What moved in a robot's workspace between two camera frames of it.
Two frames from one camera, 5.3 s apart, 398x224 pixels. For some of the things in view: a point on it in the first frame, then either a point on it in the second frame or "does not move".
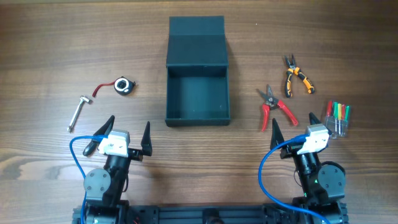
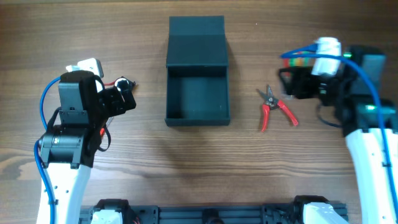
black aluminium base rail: (254, 213) does not move
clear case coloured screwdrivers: (337, 119) -> (299, 61)
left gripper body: (133, 154) -> (117, 99)
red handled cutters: (272, 102) does not move
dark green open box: (197, 72) does not move
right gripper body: (288, 153) -> (296, 83)
